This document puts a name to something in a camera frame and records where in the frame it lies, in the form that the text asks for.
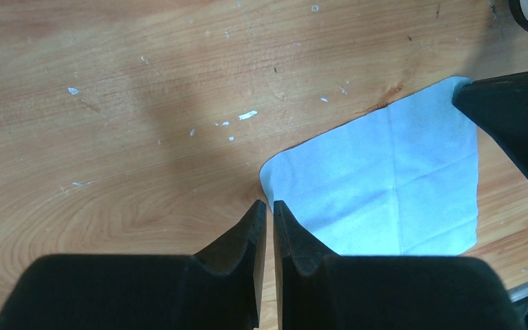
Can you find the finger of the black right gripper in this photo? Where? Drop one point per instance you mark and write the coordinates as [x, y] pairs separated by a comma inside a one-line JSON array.
[[499, 106]]

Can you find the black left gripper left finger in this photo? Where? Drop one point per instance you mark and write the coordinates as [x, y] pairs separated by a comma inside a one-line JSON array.
[[219, 287]]

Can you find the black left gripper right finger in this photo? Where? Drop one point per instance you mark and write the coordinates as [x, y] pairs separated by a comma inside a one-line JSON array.
[[319, 289]]

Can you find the light blue cleaning cloth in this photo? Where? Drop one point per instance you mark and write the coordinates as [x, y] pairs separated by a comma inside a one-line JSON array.
[[401, 180]]

